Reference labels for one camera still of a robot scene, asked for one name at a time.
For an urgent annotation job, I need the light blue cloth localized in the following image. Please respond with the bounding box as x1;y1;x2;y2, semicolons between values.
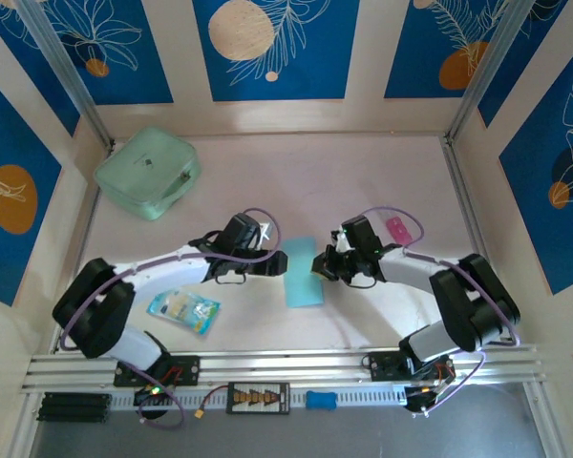
279;236;325;309

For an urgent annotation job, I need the pink clear plastic stick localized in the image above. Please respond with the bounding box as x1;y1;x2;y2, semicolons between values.
384;215;412;243

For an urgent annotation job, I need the blue snack packet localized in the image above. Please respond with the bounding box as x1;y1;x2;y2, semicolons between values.
146;287;222;338

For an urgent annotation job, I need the mint green zipper pouch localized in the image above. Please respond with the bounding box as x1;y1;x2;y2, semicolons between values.
94;125;202;221

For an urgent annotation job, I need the black power distribution board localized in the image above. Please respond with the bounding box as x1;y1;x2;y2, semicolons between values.
225;382;291;415

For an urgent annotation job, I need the blue foam block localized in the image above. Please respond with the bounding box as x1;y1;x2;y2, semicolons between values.
305;389;338;410

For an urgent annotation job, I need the circuit board with green light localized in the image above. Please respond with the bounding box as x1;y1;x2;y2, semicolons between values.
133;385;174;407

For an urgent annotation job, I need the black ribbed block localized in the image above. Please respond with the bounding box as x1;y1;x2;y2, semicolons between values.
36;391;112;424

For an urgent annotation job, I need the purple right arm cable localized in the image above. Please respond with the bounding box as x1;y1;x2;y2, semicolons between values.
362;205;522;415

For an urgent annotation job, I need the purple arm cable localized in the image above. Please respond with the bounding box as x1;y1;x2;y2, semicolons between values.
362;205;522;415
59;207;282;430

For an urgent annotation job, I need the aluminium mounting rail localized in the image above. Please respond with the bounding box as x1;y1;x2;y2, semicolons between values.
21;343;548;396

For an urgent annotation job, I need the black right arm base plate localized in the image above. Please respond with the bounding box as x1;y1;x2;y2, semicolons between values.
362;350;457;383

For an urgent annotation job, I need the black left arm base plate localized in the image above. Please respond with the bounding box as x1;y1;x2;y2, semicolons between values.
113;355;202;387

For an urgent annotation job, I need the slotted grey cable duct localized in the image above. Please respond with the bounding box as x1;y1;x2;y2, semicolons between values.
108;385;408;412

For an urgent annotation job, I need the brown wire with yellow plug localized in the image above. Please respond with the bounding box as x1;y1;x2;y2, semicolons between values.
194;384;230;422

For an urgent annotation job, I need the circuit board with orange wires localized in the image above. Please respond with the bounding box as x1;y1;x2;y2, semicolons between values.
404;384;449;415

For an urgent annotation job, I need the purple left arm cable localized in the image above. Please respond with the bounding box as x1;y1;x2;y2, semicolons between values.
59;207;282;430

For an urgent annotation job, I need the aluminium frame post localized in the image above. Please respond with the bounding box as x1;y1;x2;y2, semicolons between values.
14;0;117;150
442;0;532;147

